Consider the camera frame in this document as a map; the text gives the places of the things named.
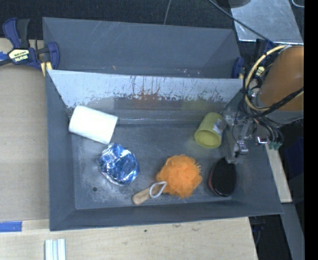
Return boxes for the grey metal bin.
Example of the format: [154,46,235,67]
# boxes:
[42,17,284,231]

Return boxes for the pale brown flat board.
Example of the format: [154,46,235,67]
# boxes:
[0,66,50,223]

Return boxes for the blue shiny foil packet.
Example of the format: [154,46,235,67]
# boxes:
[96,142,141,187]

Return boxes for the yellow plastic cup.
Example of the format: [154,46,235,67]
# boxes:
[193,112,225,150]

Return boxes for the black oval brush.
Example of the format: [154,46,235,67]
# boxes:
[207,157,237,198]

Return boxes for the orange mesh sponge wooden handle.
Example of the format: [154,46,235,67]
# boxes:
[131,154,204,206]

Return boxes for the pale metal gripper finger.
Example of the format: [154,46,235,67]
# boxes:
[225,137,237,164]
[236,140,250,165]

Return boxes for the white cylinder roll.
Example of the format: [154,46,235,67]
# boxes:
[68,105,119,145]

